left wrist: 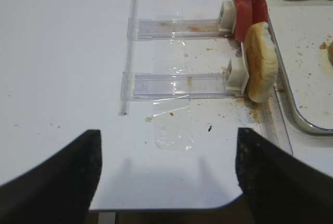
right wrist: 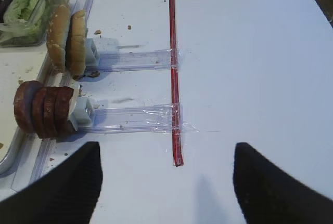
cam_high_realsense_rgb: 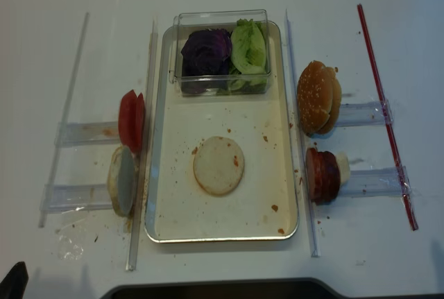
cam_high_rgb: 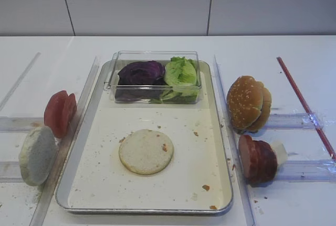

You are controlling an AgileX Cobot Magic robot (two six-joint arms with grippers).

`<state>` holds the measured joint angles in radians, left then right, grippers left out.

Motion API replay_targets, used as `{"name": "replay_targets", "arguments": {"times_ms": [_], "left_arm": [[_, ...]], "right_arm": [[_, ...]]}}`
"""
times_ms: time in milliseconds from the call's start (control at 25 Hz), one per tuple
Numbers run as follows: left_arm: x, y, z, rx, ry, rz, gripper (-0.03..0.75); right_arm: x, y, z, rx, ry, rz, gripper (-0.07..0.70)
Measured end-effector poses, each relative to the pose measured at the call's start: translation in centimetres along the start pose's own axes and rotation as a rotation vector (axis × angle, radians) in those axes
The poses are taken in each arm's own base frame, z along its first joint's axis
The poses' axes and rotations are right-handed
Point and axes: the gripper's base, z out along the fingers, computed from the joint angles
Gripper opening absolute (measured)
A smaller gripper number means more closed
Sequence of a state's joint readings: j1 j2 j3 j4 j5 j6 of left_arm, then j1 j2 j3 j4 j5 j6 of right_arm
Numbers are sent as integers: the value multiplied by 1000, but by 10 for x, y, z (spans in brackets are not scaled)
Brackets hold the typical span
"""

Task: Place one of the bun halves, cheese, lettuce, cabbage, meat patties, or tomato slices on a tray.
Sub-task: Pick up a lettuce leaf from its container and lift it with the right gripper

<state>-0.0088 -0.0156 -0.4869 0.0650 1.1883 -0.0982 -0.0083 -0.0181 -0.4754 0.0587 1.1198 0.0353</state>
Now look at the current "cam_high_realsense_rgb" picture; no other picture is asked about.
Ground brown meat patties stack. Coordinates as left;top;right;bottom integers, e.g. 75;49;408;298
305;148;341;205

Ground clear holder under pale bun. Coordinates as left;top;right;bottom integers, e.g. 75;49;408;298
40;184;112;213

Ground clear holder under tomatoes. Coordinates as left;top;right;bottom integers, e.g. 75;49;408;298
54;121;120;147

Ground green lettuce leaves in container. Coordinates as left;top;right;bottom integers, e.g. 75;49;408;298
228;19;268;94

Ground burger bun rear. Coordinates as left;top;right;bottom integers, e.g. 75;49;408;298
317;67;341;135

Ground red plastic rod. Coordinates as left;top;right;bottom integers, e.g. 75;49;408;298
357;4;419;231

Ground clear holder under patties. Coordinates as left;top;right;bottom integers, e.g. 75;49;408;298
338;166;417;198

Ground clear holder under burger buns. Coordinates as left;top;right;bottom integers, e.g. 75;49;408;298
335;101;393;127

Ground purple cabbage leaves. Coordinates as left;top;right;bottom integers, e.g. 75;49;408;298
181;28;232;95

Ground clear rail of tray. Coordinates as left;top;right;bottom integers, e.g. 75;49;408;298
126;17;158;272
284;10;321;258

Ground sesame burger bun top front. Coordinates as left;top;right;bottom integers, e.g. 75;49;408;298
297;60;333;135

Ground red tomato slice rear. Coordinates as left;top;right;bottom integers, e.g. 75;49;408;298
133;93;145;154

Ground pale bun slice upright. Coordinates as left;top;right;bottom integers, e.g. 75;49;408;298
107;146;136;217

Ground silver metal baking tray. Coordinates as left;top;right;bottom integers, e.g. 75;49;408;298
145;23;298;243

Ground bottom bun slice on tray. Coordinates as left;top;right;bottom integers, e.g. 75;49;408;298
193;136;245;196

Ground red tomato slice front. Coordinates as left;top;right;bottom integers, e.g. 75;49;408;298
118;90;137;153

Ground black object bottom left corner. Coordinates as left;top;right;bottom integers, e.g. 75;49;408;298
0;262;28;299

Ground red tomato slice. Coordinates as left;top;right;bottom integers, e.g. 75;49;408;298
118;90;137;153
133;93;145;154

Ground clear rail left of tray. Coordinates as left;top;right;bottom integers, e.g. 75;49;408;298
126;17;158;272

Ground clear rail right of tray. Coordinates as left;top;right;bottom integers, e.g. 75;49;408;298
284;10;321;258

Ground clear plastic vegetable container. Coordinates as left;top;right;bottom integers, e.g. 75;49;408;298
169;9;271;96

